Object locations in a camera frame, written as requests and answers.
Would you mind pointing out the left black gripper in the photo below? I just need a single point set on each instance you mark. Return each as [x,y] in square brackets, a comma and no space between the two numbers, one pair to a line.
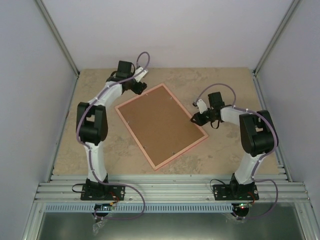
[139,90]

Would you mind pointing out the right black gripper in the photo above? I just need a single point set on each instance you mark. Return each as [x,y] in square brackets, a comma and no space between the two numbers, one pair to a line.
[197,117]

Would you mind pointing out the brown cardboard backing board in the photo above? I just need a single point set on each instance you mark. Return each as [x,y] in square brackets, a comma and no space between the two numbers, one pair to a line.
[160,125]

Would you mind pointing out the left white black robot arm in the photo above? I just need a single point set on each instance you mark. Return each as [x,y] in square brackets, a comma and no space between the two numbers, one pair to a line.
[91,116]

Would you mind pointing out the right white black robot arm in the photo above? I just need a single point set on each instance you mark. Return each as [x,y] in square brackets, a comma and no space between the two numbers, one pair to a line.
[258,140]

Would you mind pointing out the crumpled clear plastic wrap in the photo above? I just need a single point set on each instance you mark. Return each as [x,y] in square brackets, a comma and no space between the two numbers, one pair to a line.
[98,224]

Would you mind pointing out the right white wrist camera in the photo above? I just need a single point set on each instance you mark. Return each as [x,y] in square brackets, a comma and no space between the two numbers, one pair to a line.
[201,105]

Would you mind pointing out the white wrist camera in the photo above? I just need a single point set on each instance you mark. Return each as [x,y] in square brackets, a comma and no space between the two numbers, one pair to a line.
[201,105]
[140,73]

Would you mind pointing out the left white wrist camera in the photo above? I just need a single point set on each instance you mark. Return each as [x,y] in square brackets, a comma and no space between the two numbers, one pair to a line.
[140,73]

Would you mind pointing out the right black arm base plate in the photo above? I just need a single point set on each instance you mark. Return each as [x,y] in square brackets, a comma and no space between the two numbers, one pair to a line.
[248,192]

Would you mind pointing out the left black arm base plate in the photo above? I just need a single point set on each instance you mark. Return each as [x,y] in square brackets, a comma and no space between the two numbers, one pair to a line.
[103,193]

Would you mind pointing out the aluminium rail bed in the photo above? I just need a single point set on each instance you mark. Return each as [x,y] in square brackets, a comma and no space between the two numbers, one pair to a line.
[171,188]

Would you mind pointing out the left aluminium corner post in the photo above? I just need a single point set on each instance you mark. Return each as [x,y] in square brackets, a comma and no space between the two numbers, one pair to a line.
[57,36]

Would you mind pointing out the aluminium corner post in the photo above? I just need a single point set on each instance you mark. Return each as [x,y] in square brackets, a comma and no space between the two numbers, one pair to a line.
[277,34]
[57,36]

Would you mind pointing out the grey slotted cable duct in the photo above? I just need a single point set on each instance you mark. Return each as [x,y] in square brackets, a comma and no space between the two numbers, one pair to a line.
[139,207]

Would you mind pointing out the right aluminium corner post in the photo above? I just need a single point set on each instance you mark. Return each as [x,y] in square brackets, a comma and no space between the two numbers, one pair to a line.
[277,34]

